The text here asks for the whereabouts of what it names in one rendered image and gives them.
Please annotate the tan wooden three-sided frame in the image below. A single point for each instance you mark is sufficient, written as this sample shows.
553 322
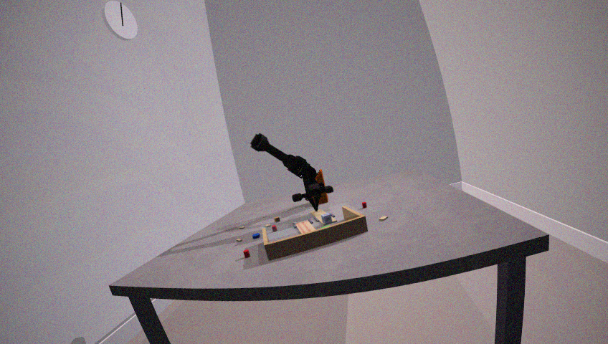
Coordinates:
314 229

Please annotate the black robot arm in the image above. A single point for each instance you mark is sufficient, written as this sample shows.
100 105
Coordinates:
295 164

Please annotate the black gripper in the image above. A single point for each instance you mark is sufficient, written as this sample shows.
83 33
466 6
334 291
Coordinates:
308 197

